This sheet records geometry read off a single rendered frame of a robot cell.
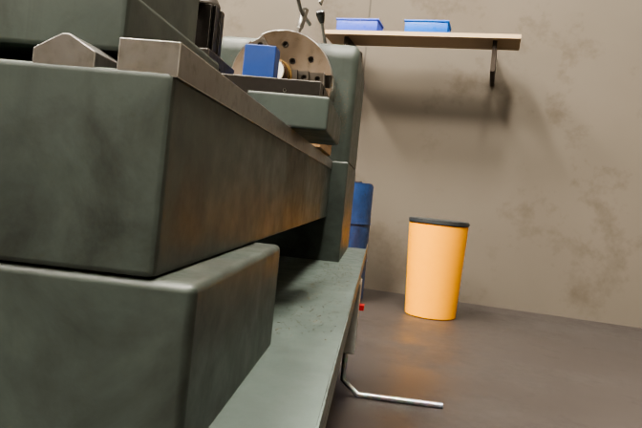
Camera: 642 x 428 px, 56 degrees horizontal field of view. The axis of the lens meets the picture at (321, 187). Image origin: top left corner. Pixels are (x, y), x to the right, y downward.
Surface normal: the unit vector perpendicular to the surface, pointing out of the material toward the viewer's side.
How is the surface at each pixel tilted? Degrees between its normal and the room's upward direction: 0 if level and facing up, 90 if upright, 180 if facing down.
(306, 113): 90
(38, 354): 90
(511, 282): 90
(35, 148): 90
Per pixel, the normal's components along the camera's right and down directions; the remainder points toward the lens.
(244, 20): -0.27, -0.04
